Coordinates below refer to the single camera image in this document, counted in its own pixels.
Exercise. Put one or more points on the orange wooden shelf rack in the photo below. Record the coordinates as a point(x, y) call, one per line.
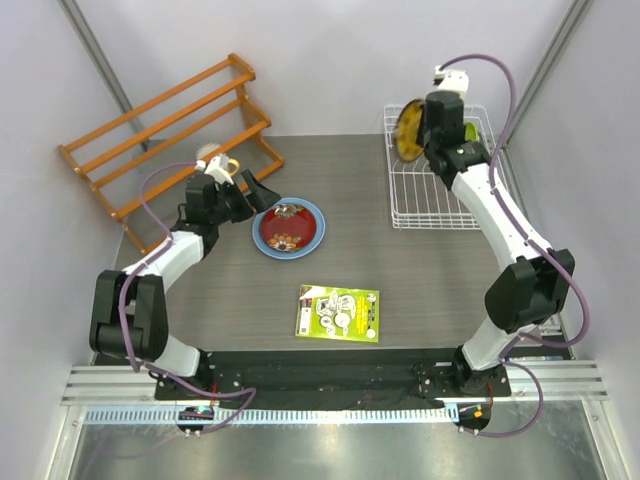
point(255, 121)

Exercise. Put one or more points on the brown yellow-rimmed plate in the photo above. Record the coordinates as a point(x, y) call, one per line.
point(407, 133)

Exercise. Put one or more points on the aluminium side rail right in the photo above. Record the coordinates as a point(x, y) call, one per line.
point(534, 282)

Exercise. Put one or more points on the white cup on shelf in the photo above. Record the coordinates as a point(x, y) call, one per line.
point(205, 150)

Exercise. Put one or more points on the aluminium frame post left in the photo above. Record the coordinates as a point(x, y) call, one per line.
point(92, 47)

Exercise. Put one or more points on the aluminium frame post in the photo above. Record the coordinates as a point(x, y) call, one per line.
point(92, 47)
point(569, 24)

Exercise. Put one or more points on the lime green plate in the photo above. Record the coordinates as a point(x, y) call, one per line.
point(471, 133)

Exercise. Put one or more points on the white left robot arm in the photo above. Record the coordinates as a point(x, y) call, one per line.
point(129, 319)

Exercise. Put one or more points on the light blue plate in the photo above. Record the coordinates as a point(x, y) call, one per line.
point(300, 253)

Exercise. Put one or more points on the yellow ceramic mug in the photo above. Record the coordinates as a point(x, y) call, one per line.
point(233, 166)

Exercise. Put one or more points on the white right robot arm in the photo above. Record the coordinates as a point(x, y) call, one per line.
point(464, 171)

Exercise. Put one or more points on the green illustrated booklet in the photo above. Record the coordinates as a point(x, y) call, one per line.
point(338, 314)

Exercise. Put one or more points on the red patterned plate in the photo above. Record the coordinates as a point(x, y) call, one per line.
point(288, 227)

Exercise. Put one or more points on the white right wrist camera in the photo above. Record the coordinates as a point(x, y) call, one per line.
point(453, 80)

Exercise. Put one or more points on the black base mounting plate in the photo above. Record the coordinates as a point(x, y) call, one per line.
point(359, 379)

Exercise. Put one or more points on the white wire dish rack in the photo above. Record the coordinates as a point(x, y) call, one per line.
point(418, 198)

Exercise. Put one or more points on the aluminium front rail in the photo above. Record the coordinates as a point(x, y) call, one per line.
point(114, 395)

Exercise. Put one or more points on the aluminium frame post right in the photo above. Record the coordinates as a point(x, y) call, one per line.
point(569, 24)

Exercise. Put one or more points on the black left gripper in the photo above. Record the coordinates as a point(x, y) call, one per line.
point(259, 199)

